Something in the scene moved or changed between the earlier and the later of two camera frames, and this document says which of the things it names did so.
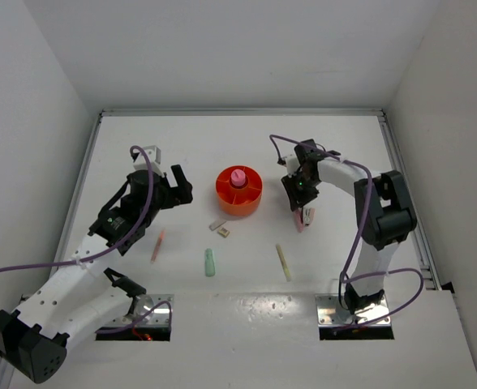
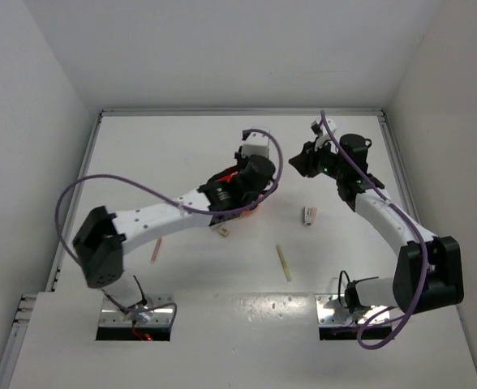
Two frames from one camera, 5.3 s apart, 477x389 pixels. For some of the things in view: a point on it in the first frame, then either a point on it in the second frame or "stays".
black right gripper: x=298 y=199 -> x=305 y=162
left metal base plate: x=159 y=317 stays
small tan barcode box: x=223 y=231 stays
